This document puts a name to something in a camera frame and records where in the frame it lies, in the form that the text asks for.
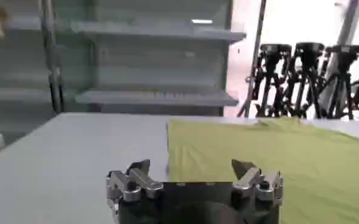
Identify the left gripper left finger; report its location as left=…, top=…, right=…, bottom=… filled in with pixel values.
left=105, top=158, right=165, bottom=211

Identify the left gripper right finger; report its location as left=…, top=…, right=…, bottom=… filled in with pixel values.
left=230, top=158, right=284, bottom=206

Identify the green shirt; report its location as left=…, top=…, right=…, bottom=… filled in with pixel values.
left=166, top=116, right=359, bottom=224

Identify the grey empty shelf unit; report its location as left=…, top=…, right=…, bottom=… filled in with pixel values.
left=52, top=0, right=247, bottom=117

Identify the grey shelf unit with cloths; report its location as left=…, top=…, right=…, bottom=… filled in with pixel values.
left=0, top=0, right=65, bottom=144

